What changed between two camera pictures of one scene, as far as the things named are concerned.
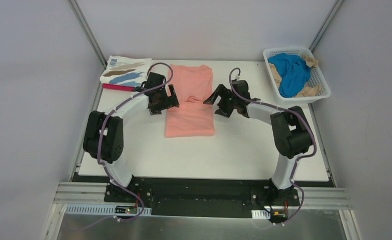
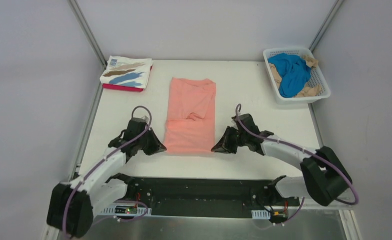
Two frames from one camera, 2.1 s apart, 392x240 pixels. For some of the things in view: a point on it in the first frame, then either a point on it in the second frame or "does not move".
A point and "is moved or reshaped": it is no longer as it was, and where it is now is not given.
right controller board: [279, 215] does not move
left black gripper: [163, 99] to [146, 139]
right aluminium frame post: [335, 8] does not move
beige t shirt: [311, 91] does not move
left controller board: [125, 210] does not move
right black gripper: [225, 100] to [233, 138]
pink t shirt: [192, 85] is moved or reshaped
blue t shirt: [294, 72] does not move
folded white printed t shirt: [125, 71] does not move
